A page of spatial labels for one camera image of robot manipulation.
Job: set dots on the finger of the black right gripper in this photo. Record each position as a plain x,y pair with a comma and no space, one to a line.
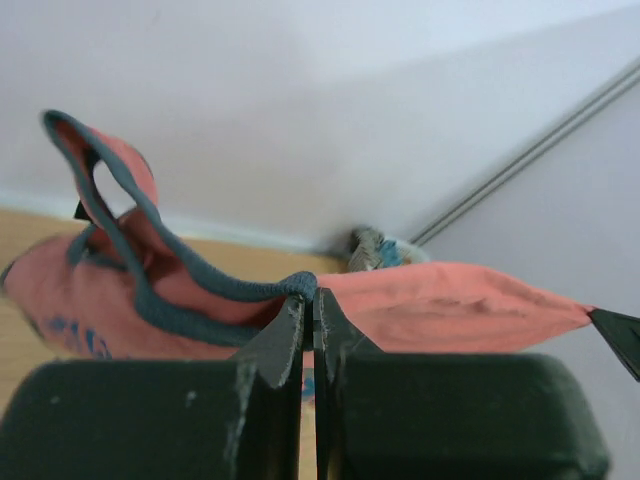
621,333

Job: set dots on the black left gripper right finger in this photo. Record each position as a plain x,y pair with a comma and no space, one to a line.
445,416

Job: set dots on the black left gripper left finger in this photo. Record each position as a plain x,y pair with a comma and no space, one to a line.
184,419

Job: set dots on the red graphic tank top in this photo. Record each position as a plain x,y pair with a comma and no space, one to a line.
126,287

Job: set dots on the light blue garment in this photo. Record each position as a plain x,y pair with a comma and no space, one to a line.
389,254

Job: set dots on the white perforated plastic basket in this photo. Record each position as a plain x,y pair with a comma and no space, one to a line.
411,253

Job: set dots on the striped black white garment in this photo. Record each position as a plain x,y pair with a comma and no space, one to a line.
366,250

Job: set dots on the right aluminium frame post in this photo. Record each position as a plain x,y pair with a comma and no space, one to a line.
569,123

